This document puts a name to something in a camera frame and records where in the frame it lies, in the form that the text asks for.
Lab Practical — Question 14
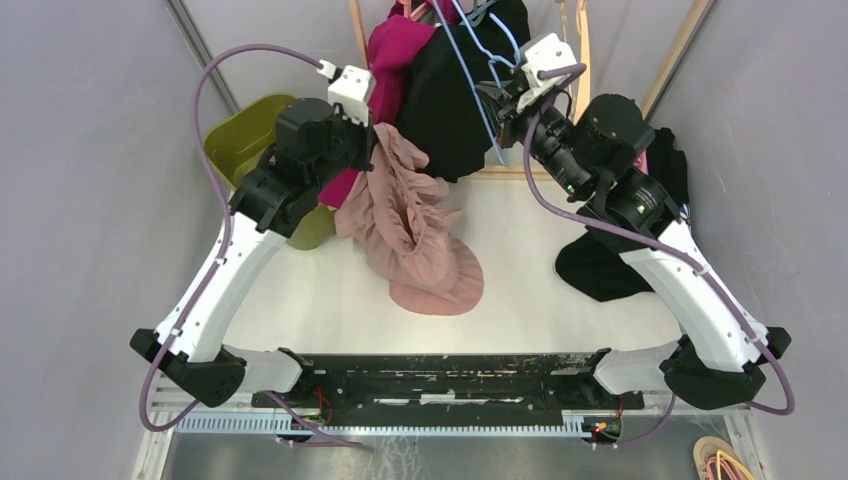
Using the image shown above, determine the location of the light blue hanger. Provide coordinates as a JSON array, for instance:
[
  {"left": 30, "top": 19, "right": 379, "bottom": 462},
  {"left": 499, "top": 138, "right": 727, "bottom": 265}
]
[{"left": 428, "top": 1, "right": 530, "bottom": 172}]

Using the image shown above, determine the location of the grey-blue plastic hanger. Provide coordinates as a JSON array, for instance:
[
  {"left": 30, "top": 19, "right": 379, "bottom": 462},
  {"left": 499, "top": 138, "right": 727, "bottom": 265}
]
[{"left": 467, "top": 0, "right": 498, "bottom": 22}]

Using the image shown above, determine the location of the light pink dress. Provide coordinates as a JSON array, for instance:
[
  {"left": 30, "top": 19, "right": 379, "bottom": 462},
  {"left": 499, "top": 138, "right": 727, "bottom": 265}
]
[{"left": 335, "top": 123, "right": 484, "bottom": 316}]

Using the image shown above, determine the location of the beige wooden hanger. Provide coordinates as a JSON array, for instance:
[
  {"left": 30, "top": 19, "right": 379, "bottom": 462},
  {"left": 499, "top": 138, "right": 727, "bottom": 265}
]
[{"left": 558, "top": 0, "right": 592, "bottom": 120}]

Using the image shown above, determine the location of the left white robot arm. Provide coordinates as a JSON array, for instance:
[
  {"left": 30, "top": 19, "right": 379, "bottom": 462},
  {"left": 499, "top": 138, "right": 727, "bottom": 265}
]
[{"left": 130, "top": 96, "right": 374, "bottom": 408}]

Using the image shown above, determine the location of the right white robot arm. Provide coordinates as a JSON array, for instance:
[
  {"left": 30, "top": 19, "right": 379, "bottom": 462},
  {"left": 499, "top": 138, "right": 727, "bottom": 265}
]
[{"left": 475, "top": 82, "right": 791, "bottom": 410}]

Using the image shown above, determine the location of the magenta skirt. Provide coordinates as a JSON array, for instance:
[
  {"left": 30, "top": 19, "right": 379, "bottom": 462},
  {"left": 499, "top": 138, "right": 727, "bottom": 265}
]
[{"left": 318, "top": 1, "right": 460, "bottom": 209}]

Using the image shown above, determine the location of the pink hanger hook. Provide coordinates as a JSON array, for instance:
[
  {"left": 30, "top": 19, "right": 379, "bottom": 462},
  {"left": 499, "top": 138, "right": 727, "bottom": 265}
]
[{"left": 397, "top": 0, "right": 431, "bottom": 21}]

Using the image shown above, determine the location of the black garment pile with flower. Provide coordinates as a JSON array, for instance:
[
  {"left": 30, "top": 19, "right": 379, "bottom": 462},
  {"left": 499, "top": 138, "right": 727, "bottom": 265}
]
[{"left": 554, "top": 127, "right": 691, "bottom": 302}]

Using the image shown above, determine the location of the olive green plastic basket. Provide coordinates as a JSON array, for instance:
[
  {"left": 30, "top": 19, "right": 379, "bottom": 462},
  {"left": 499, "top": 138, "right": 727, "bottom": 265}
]
[{"left": 203, "top": 93, "right": 335, "bottom": 251}]

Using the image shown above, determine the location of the hangers bundle in corner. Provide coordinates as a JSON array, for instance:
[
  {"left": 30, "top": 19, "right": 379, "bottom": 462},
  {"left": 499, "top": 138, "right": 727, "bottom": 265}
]
[{"left": 693, "top": 436, "right": 755, "bottom": 480}]

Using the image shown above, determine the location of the wooden clothes rack frame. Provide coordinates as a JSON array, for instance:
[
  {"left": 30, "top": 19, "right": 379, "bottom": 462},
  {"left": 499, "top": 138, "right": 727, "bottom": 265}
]
[{"left": 347, "top": 0, "right": 716, "bottom": 180}]

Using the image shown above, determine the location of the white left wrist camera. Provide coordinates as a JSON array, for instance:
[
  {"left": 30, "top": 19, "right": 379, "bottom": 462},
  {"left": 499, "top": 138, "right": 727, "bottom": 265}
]
[{"left": 327, "top": 65, "right": 376, "bottom": 127}]

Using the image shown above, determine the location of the grey wall conduit strip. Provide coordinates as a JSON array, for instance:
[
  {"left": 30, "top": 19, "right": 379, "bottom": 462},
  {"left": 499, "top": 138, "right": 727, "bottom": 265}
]
[{"left": 164, "top": 0, "right": 240, "bottom": 114}]

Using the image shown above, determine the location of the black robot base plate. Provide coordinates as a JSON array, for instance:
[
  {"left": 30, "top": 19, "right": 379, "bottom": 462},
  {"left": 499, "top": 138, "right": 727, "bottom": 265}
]
[{"left": 280, "top": 353, "right": 645, "bottom": 427}]

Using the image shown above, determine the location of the grey toothed cable rail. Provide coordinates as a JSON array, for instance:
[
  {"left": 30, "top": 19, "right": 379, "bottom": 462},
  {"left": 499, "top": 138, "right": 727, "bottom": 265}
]
[{"left": 173, "top": 411, "right": 588, "bottom": 439}]

